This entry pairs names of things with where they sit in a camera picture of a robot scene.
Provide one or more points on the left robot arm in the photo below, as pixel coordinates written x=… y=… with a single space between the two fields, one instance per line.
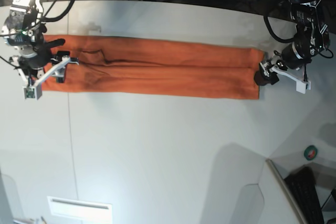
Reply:
x=303 y=12

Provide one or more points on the green tape roll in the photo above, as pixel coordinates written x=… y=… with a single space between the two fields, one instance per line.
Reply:
x=310 y=153

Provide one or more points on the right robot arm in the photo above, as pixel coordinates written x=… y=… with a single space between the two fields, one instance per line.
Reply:
x=44 y=19

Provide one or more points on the black keyboard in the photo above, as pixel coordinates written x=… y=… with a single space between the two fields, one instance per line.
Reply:
x=302 y=186

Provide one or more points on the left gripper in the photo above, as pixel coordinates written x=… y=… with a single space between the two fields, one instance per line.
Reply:
x=308 y=42

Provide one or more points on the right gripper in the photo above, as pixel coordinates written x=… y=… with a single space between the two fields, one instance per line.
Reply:
x=23 y=30

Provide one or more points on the orange t-shirt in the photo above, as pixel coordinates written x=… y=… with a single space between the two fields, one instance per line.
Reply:
x=161 y=67

